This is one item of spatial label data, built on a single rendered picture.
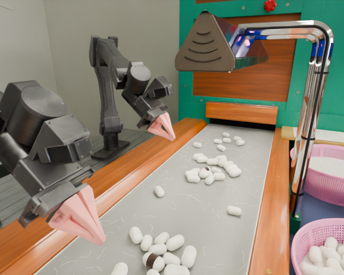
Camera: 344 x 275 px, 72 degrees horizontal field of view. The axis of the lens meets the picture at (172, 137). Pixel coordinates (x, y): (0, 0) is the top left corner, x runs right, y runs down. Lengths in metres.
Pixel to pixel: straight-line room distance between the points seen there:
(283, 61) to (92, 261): 0.96
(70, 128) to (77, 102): 2.49
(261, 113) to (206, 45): 0.76
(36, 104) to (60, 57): 2.54
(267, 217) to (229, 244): 0.09
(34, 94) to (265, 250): 0.41
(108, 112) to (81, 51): 1.75
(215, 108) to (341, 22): 0.54
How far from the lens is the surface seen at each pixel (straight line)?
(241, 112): 1.07
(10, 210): 0.79
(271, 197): 0.58
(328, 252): 0.53
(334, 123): 1.14
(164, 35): 2.19
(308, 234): 0.52
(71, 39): 2.76
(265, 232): 0.48
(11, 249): 0.50
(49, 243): 0.49
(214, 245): 0.47
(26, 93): 0.35
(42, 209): 0.34
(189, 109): 1.19
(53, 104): 0.35
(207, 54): 0.33
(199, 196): 0.59
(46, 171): 0.36
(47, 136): 0.32
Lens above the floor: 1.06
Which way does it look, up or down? 19 degrees down
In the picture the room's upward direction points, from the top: straight up
